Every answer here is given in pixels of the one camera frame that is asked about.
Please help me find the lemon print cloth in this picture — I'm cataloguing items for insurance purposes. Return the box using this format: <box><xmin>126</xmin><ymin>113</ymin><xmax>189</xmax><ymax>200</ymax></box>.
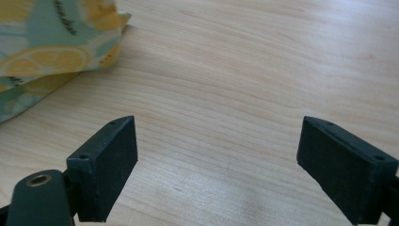
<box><xmin>0</xmin><ymin>0</ymin><xmax>132</xmax><ymax>124</ymax></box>

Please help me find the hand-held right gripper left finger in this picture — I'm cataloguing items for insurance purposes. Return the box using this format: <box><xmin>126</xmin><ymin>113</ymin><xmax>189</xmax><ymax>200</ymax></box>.
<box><xmin>66</xmin><ymin>115</ymin><xmax>139</xmax><ymax>223</ymax></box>

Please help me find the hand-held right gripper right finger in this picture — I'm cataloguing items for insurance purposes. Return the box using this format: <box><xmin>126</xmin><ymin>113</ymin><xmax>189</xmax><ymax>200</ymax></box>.
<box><xmin>295</xmin><ymin>115</ymin><xmax>399</xmax><ymax>226</ymax></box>

